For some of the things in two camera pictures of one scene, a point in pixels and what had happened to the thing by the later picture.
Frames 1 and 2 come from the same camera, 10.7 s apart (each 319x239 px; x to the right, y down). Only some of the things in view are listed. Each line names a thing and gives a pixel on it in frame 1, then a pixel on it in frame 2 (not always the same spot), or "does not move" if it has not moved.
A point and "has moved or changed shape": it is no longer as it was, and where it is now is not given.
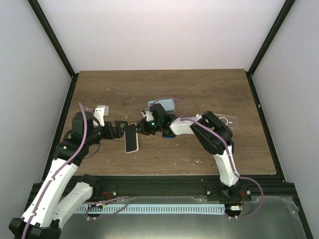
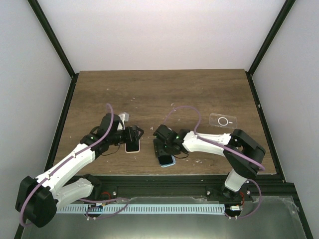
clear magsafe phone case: [230, 120] does not move
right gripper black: [141, 125] → [159, 151]
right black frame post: [276, 26] does not move
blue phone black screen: [167, 136] has moved or changed shape
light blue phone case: [168, 105] → [166, 161]
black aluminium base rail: [122, 186] does not move
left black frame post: [56, 46] does not move
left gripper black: [119, 133] → [135, 129]
